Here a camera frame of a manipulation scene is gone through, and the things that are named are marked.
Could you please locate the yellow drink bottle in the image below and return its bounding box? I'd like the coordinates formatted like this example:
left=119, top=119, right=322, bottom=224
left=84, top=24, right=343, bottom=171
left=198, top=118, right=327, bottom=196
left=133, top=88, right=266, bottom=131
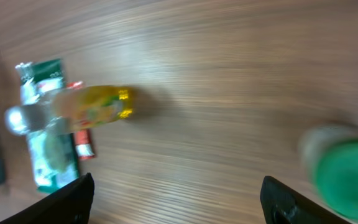
left=5, top=85, right=134, bottom=135

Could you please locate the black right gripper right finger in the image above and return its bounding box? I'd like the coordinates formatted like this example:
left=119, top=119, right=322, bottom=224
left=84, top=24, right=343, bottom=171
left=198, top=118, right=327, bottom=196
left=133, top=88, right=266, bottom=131
left=260, top=176, right=351, bottom=224

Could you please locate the green glove packet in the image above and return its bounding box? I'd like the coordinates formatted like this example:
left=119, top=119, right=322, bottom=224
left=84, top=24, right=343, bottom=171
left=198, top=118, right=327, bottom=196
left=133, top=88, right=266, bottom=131
left=6, top=58, right=80, bottom=194

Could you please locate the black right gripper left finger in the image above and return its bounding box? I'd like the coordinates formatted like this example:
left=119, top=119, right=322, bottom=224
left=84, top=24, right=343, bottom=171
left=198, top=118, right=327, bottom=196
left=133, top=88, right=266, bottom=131
left=0, top=173, right=94, bottom=224

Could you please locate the red stick packet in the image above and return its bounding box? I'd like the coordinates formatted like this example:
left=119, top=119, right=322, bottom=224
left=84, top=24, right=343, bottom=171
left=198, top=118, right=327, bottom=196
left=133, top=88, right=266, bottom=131
left=66, top=80, right=96, bottom=161

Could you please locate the green lidded white jar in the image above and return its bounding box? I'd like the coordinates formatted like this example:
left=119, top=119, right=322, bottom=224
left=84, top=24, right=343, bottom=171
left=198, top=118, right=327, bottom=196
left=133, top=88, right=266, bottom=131
left=297, top=123, right=358, bottom=222

